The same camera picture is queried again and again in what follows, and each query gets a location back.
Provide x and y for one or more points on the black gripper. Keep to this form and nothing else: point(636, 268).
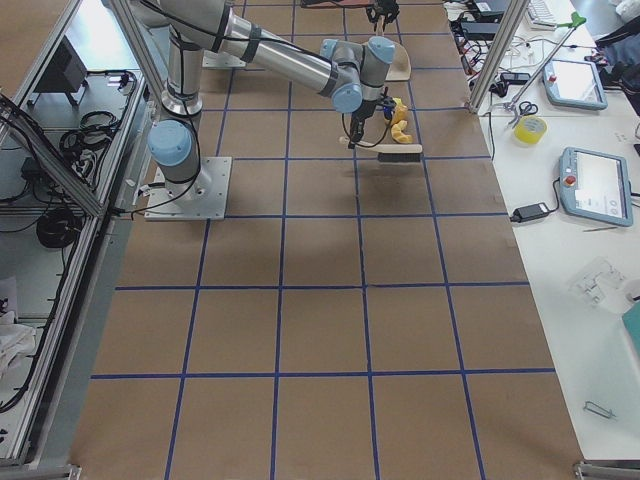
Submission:
point(381, 11)
point(364, 111)

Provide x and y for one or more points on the white hand brush black bristles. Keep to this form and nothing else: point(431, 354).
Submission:
point(388, 153)

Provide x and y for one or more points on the orange peel trash piece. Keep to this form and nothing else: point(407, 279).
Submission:
point(398, 133)

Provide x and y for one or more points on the beige plastic dustpan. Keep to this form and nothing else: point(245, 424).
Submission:
point(400, 69)

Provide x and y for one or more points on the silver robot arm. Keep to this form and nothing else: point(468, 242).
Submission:
point(351, 75)

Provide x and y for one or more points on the yellow tape roll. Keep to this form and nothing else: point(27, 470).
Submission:
point(530, 129)

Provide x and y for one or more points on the black power adapter brick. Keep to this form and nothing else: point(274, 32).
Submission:
point(531, 212)

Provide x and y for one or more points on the far teach pendant tablet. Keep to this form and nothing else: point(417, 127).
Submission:
point(574, 84)

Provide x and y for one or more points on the teach pendant tablet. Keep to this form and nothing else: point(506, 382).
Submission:
point(596, 186)
point(574, 84)

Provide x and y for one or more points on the near teach pendant tablet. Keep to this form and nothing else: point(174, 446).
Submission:
point(596, 186)

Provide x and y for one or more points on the clear plastic bag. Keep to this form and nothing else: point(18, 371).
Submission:
point(600, 284)

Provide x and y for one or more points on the black monitor on shelf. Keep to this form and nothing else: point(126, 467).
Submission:
point(66, 74)

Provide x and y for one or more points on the aluminium frame post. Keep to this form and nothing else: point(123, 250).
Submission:
point(508, 27)

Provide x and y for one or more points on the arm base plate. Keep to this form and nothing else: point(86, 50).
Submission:
point(221, 61)
point(206, 199)

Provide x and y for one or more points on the black handled scissors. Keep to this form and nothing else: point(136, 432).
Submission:
point(521, 108)

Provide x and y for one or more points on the green handled grabber stick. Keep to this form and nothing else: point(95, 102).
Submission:
point(576, 21)

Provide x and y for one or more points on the metal wire clip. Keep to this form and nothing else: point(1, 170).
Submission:
point(598, 410)

